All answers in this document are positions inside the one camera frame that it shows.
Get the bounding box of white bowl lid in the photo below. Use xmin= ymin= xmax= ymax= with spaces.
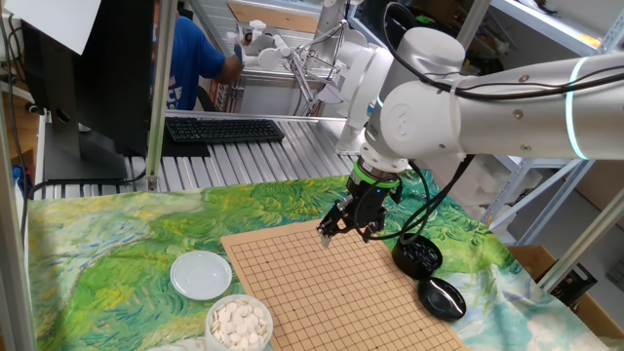
xmin=169 ymin=250 xmax=234 ymax=302

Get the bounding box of aluminium frame post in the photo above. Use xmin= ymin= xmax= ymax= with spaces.
xmin=144 ymin=0 xmax=179 ymax=192
xmin=455 ymin=0 xmax=492 ymax=51
xmin=0 ymin=92 xmax=39 ymax=351
xmin=535 ymin=187 xmax=624 ymax=294

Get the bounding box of black bowl lid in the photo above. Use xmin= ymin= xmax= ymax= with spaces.
xmin=417 ymin=276 xmax=468 ymax=322

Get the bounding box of wooden board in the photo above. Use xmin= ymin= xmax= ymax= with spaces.
xmin=226 ymin=2 xmax=321 ymax=34

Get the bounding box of white metal shelf rack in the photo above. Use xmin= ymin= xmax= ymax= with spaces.
xmin=348 ymin=0 xmax=624 ymax=248

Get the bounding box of black keyboard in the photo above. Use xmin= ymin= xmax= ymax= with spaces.
xmin=164 ymin=116 xmax=287 ymax=144

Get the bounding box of person in blue shirt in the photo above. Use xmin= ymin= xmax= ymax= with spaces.
xmin=151 ymin=9 xmax=245 ymax=112

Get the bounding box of white haptic device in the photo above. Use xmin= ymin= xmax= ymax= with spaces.
xmin=226 ymin=19 xmax=396 ymax=157

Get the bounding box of black monitor cable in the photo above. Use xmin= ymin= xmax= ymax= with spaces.
xmin=19 ymin=168 xmax=148 ymax=245

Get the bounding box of black desk pad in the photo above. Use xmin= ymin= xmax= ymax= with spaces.
xmin=160 ymin=127 xmax=212 ymax=159

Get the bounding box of black metal bracket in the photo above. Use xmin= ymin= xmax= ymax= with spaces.
xmin=549 ymin=262 xmax=599 ymax=307

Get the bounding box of black computer monitor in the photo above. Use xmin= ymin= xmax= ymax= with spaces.
xmin=19 ymin=0 xmax=156 ymax=183

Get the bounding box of silver metal case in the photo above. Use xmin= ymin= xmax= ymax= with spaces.
xmin=228 ymin=67 xmax=352 ymax=118

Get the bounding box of white paper sheet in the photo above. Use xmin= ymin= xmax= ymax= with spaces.
xmin=2 ymin=0 xmax=102 ymax=56

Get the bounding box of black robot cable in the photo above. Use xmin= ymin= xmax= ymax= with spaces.
xmin=353 ymin=154 xmax=477 ymax=245
xmin=381 ymin=1 xmax=624 ymax=102

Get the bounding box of red white carton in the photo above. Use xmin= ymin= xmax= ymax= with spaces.
xmin=208 ymin=80 xmax=230 ymax=112

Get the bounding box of black go stones pile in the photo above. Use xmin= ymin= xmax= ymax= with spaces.
xmin=400 ymin=238 xmax=441 ymax=268

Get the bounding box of black stone bowl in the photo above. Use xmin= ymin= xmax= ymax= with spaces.
xmin=391 ymin=232 xmax=445 ymax=281

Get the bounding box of brown cardboard box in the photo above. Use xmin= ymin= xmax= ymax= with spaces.
xmin=506 ymin=243 xmax=624 ymax=341

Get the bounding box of white go stones pile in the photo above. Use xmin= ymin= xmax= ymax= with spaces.
xmin=209 ymin=300 xmax=270 ymax=350

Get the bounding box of white stone bowl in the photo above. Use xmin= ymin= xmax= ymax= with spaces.
xmin=204 ymin=293 xmax=274 ymax=351

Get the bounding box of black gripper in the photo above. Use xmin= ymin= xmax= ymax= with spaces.
xmin=316 ymin=175 xmax=404 ymax=249

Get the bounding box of painted landscape tablecloth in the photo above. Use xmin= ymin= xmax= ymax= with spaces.
xmin=26 ymin=169 xmax=610 ymax=351

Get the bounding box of tan go board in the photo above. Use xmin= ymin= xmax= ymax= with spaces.
xmin=219 ymin=216 xmax=470 ymax=351

